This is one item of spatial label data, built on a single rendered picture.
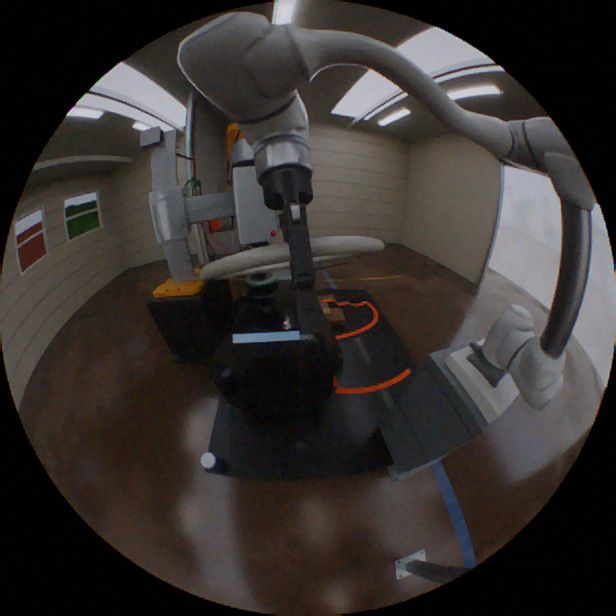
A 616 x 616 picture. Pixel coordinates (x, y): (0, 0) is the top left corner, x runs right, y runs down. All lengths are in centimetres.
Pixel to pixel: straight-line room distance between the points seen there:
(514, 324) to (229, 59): 83
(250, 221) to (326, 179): 525
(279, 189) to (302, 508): 139
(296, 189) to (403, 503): 153
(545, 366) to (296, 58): 73
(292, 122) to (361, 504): 153
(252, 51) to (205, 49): 4
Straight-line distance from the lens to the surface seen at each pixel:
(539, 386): 68
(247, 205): 102
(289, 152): 28
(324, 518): 133
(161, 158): 167
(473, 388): 79
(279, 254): 26
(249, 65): 23
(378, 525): 141
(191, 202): 160
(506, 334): 75
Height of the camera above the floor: 132
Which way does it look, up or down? 33 degrees down
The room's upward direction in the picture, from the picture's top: straight up
